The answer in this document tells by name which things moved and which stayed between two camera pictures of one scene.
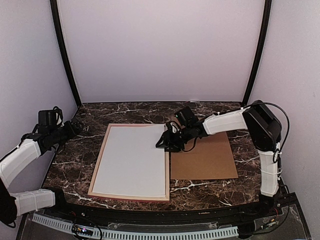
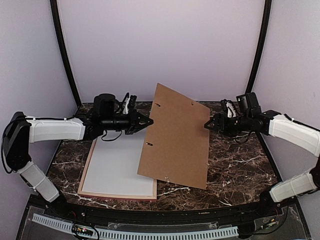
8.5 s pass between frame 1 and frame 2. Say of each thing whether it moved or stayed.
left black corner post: stayed
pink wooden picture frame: moved
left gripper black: moved
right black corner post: stayed
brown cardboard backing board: moved
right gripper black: moved
